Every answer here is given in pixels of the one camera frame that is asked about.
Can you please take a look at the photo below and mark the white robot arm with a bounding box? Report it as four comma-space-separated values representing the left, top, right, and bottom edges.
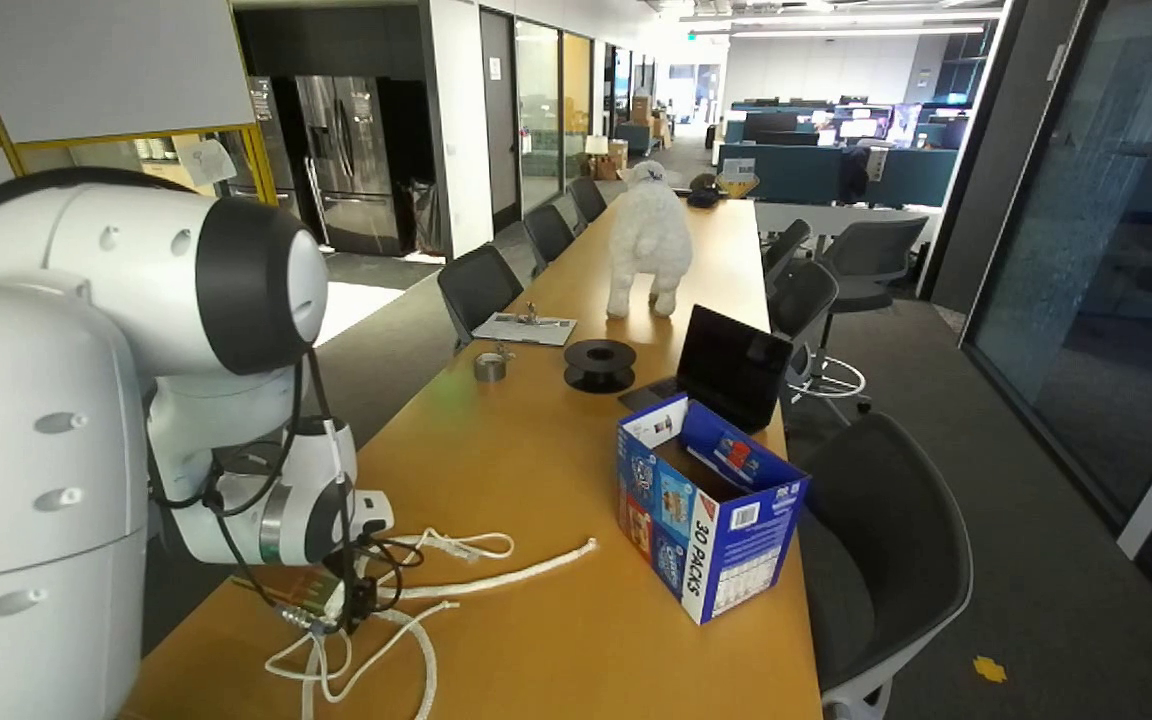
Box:
0, 167, 390, 720

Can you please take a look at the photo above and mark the blue snack pack box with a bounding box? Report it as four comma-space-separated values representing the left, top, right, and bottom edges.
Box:
617, 398, 809, 626

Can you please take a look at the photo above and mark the grey tape roll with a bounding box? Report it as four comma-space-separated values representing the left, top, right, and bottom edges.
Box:
476, 350, 507, 386

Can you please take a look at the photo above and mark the dark grey office chair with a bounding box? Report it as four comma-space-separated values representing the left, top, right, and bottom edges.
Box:
801, 411, 974, 720

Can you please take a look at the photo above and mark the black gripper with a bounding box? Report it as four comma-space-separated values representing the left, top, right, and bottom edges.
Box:
325, 530, 396, 634

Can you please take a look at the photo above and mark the black tablet on stand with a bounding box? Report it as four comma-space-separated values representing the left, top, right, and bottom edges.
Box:
619, 301, 794, 435

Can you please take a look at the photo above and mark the thin white cord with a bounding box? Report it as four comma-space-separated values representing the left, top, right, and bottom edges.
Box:
258, 526, 520, 707

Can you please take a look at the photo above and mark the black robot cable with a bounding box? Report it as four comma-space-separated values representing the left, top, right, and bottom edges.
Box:
147, 350, 399, 634

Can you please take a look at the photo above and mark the white toy sheep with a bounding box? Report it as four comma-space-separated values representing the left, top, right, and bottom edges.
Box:
607, 160, 692, 321

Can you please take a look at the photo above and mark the black filament spool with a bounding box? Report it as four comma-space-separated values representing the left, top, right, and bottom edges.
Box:
565, 341, 635, 391

